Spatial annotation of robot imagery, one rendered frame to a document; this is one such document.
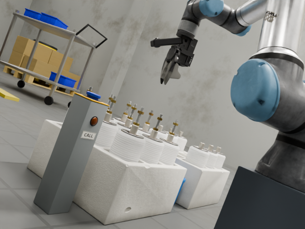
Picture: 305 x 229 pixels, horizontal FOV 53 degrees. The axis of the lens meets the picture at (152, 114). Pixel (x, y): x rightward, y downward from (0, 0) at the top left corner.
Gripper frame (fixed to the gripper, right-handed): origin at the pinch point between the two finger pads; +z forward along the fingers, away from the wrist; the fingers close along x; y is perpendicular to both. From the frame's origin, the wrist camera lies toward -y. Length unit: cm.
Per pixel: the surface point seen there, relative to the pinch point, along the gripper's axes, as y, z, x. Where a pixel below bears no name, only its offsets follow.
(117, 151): -15.1, 27.1, -26.6
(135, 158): -9.7, 27.2, -27.7
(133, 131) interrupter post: -12.0, 20.1, -24.4
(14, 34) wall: -133, -31, 727
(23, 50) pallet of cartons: -80, 2, 432
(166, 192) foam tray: 10.3, 37.5, -17.0
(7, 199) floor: -39, 46, -31
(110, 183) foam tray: -15.3, 35.2, -31.5
